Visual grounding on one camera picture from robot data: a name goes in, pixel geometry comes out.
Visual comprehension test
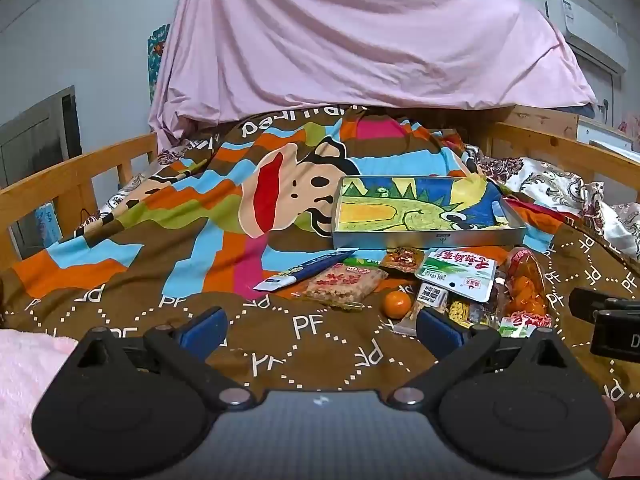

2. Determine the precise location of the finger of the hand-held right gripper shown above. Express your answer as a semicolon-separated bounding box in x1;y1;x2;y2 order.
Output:
569;287;622;324

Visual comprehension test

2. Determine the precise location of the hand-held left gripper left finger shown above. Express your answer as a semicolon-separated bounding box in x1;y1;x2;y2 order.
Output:
75;306;256;409

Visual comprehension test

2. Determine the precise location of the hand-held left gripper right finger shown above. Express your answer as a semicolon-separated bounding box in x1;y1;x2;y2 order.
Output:
389;307;567;409

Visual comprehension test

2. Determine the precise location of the yellow snack packet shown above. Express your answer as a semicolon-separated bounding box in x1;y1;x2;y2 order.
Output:
446;299;483;330

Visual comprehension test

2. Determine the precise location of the clear nut bar packet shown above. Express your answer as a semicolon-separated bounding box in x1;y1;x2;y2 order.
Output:
392;282;451;337

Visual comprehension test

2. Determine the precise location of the mandarin orange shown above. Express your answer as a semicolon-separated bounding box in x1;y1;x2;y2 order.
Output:
383;290;412;319

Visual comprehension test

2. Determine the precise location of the orange snack bag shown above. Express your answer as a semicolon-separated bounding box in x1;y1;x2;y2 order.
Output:
500;246;549;320

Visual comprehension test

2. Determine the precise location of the clear dried meat packet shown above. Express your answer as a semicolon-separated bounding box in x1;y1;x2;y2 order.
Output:
475;280;508;323

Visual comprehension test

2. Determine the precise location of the white green snack packet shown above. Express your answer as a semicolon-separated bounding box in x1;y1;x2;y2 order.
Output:
414;247;497;304

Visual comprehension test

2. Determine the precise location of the small white green packet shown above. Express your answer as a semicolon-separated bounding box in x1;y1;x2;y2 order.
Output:
496;310;553;339

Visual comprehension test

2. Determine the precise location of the gold red snack packet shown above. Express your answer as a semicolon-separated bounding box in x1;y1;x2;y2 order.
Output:
378;246;427;275

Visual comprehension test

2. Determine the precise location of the rice cracker packet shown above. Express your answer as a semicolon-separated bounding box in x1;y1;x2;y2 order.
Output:
299;264;390;312

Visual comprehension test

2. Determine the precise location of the dark blue stick packet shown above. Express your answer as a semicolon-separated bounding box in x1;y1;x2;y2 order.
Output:
252;250;360;292

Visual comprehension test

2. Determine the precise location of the metal tray with drawing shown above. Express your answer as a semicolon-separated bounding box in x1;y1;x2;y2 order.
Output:
331;175;527;251

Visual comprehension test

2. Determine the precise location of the person's right hand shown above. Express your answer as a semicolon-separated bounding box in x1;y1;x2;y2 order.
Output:
599;396;629;479

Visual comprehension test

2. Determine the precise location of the colourful printed blanket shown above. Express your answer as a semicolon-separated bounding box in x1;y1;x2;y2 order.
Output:
0;105;640;461

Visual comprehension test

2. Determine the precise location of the floral patterned quilt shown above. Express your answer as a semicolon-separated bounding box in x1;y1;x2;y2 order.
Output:
462;142;640;261

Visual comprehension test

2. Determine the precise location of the pink floral cloth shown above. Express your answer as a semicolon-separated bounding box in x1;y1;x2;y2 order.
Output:
617;112;640;151

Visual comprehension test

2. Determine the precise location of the pink fluffy towel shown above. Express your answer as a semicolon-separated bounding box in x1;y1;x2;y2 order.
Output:
0;330;81;480

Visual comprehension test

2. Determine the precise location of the pale blue card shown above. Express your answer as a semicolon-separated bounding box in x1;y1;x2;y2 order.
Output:
34;202;62;250

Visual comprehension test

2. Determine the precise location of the grey door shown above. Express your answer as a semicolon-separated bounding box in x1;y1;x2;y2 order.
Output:
0;85;83;261

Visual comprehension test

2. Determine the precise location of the white air conditioner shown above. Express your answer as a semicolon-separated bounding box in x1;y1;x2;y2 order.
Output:
544;0;628;73

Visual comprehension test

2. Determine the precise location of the pink bed sheet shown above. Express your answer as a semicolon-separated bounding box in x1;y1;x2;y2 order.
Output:
148;0;598;153

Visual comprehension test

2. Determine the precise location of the wooden bed frame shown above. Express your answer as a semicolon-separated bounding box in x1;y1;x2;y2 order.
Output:
0;105;640;271

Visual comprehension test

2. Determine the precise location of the teal floral wall poster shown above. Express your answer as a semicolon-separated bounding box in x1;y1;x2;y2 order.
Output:
146;24;172;106

